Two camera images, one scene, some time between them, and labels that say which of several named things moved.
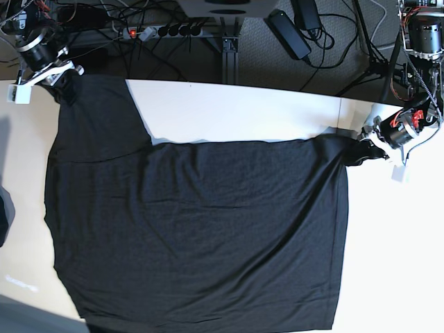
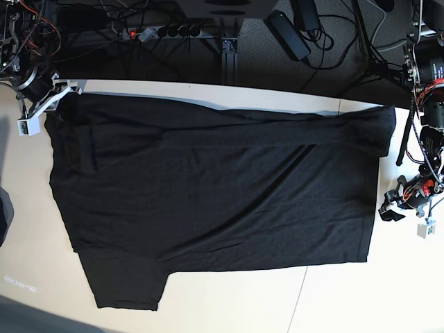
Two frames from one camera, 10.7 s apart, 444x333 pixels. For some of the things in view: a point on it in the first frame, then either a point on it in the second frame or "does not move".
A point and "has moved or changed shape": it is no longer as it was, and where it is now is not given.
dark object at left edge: (5, 214) does not move
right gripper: (370, 133) → (415, 193)
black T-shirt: (241, 234) has moved or changed shape
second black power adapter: (306, 14) does not move
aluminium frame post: (229, 60) does not move
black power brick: (288, 33) does not move
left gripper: (66, 71) → (65, 107)
